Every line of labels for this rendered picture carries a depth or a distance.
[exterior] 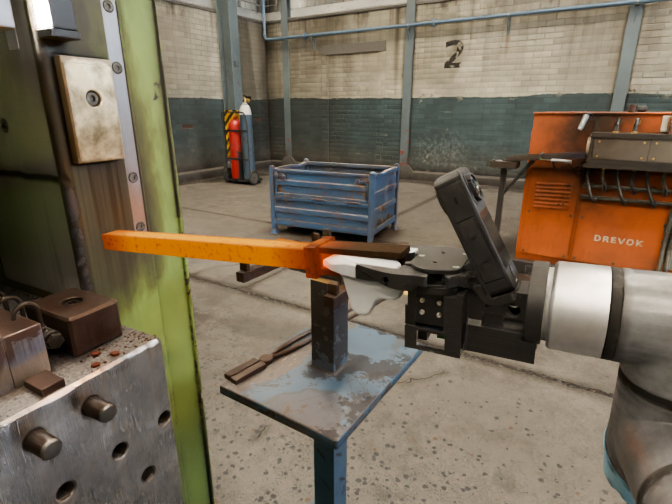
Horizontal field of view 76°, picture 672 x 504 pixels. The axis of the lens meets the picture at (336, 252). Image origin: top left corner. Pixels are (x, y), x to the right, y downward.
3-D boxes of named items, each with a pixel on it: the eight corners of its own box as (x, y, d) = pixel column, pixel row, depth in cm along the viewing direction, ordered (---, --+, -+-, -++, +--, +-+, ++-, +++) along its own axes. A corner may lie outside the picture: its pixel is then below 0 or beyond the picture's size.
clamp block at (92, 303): (125, 334, 73) (119, 298, 71) (76, 358, 66) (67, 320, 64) (81, 318, 78) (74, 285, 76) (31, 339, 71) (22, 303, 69)
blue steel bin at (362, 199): (398, 228, 485) (401, 163, 463) (372, 248, 418) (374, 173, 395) (306, 217, 536) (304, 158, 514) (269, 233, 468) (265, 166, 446)
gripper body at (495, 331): (396, 346, 41) (535, 377, 35) (396, 260, 38) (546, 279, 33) (421, 313, 47) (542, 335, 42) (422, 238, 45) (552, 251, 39)
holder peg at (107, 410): (119, 416, 62) (116, 400, 61) (102, 427, 60) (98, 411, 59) (101, 407, 64) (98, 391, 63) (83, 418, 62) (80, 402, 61)
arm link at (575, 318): (614, 285, 31) (608, 252, 38) (543, 276, 33) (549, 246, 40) (599, 376, 33) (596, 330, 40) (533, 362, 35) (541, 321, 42)
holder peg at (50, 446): (65, 451, 56) (61, 434, 55) (44, 466, 53) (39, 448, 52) (47, 440, 57) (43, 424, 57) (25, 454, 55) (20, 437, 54)
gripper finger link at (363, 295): (313, 313, 45) (400, 328, 41) (310, 259, 43) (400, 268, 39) (327, 301, 47) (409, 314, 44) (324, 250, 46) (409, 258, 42)
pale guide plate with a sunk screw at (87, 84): (126, 158, 81) (111, 60, 76) (79, 163, 74) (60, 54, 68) (118, 158, 82) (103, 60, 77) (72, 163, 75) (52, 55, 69)
